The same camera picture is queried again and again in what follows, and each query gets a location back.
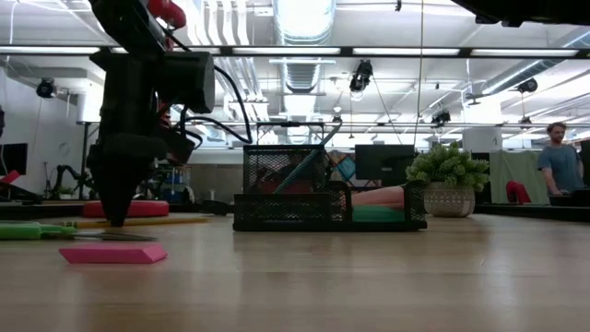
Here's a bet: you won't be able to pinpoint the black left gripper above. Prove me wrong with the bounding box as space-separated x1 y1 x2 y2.
86 49 197 228

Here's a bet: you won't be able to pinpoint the yellow pencil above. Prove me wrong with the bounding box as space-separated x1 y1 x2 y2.
64 215 212 230

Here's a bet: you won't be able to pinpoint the pink eraser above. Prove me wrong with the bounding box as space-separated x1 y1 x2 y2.
58 243 169 266

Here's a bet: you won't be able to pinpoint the green-handled scissors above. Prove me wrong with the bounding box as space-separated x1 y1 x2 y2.
0 220 157 243

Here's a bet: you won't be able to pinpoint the black mesh desk organizer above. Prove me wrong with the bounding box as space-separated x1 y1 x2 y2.
232 144 428 232

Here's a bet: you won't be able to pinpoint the teal pencil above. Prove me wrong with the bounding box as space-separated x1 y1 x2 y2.
274 123 343 194

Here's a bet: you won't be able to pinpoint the pink sticky note pad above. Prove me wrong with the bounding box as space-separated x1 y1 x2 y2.
350 184 407 224

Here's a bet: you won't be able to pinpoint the red desk lamp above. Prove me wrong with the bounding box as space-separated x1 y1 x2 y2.
82 0 188 219

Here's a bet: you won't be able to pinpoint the blue barrels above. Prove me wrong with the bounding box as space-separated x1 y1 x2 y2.
160 166 191 204

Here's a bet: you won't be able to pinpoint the black monitor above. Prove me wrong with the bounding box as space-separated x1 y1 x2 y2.
354 144 417 188
0 142 29 177

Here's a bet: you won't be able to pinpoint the black hanging spotlight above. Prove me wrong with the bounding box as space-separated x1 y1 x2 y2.
516 77 539 95
348 58 374 93
35 77 57 100
430 109 453 128

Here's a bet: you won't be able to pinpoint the colourful poster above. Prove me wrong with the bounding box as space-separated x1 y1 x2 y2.
327 150 359 188

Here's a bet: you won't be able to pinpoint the black overhead crossbar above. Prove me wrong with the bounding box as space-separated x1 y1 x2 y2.
0 44 590 60

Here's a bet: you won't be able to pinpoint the green potted succulent plant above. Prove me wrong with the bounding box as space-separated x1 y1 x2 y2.
405 140 491 219

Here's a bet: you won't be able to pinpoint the red chair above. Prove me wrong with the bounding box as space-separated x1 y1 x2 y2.
504 180 533 206

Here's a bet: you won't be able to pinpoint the green partition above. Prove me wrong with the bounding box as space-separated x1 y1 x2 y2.
489 149 552 206

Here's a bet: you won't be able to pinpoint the person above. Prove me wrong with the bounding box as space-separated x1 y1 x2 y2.
537 121 585 197

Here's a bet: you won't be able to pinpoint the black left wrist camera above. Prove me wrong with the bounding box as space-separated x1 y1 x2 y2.
159 50 217 115

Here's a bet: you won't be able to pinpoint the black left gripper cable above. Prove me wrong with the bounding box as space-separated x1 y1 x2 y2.
172 64 254 145

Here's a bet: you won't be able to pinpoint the black aluminium table frame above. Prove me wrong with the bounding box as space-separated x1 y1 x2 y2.
0 200 590 223

